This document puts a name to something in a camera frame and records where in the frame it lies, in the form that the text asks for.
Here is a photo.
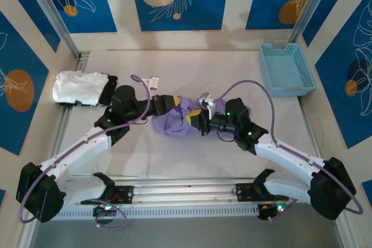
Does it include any purple t-shirt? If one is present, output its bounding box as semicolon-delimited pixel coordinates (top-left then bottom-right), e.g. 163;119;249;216
151;94;253;138

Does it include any white folded t-shirt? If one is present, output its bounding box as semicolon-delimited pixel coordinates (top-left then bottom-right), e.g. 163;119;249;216
52;70;109;106

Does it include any light blue plastic basket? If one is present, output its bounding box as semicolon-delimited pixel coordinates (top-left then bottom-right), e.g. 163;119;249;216
258;42;317;98

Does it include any right controller board green light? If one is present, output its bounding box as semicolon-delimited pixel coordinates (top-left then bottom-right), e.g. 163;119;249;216
257;201;292;222

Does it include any controller board green light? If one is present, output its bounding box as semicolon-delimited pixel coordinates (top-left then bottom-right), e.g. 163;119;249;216
92;200;120;218
257;201;292;222

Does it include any left controller board green light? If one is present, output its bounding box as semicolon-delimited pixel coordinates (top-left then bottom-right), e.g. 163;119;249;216
92;200;120;218

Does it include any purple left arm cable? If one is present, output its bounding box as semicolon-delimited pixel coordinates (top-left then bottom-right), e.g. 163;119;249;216
17;74;152;231

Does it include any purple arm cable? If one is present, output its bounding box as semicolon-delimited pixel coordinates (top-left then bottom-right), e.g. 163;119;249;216
213;79;364;222
17;74;152;231

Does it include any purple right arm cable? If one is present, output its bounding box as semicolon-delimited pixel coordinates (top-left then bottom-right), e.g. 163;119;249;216
213;79;364;222

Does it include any aluminium side rail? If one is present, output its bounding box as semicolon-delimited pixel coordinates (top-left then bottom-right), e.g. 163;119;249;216
298;96;323;161
51;52;91;156

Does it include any aluminium frame rail with arm bases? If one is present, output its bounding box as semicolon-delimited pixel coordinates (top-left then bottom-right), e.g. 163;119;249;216
62;175;313;206

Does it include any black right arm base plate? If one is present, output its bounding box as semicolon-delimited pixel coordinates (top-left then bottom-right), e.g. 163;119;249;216
235;182;289;202

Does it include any white slotted cable duct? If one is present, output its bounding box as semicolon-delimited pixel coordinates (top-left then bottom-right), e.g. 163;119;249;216
53;203;259;221

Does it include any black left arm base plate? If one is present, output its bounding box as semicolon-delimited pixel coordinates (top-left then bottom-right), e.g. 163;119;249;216
112;185;134;204

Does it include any aluminium frame post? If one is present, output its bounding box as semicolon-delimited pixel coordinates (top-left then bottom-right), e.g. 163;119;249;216
22;0;81;59
289;0;341;43

